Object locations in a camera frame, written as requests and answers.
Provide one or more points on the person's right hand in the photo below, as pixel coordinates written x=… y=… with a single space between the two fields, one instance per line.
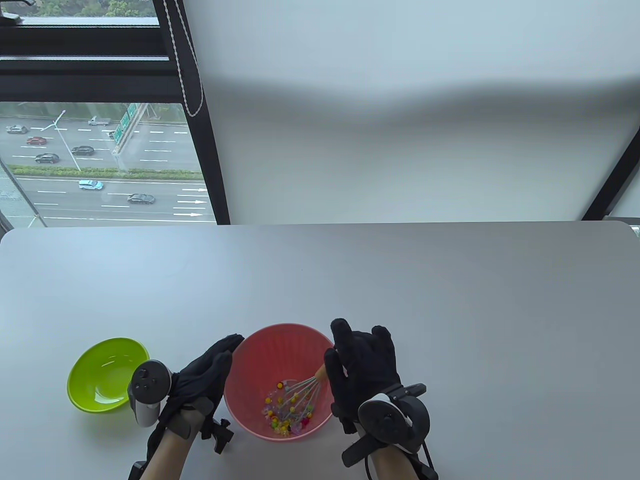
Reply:
x=365 y=365

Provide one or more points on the person's left hand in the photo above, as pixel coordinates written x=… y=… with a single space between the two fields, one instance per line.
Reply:
x=200 y=375

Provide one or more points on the pink salad bowl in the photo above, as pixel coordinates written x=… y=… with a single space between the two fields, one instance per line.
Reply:
x=280 y=350

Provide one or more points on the pile of plastic decorations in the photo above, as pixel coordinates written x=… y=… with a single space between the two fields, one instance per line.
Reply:
x=280 y=422

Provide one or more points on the small green plastic bowl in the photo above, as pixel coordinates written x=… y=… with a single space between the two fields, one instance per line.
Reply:
x=100 y=370

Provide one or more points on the person's right forearm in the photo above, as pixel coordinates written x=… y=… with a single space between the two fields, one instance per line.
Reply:
x=395 y=465

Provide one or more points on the person's left forearm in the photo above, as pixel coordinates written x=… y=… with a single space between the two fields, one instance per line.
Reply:
x=165 y=455

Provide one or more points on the left wrist tracking controller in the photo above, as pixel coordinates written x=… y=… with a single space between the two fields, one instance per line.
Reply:
x=147 y=385

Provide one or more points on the wrist tracking controller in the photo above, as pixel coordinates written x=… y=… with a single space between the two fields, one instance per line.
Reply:
x=390 y=422
x=147 y=385

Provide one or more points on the right wrist tracking controller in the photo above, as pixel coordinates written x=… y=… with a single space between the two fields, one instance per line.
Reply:
x=390 y=422

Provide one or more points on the white roller blind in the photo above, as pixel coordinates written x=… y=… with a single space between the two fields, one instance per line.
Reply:
x=400 y=125

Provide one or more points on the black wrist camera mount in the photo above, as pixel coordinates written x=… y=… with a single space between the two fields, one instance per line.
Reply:
x=220 y=436

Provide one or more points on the black slanted window post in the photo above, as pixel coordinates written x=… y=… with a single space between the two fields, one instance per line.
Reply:
x=615 y=180

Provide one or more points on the black window frame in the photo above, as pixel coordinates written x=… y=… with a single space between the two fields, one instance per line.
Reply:
x=75 y=67

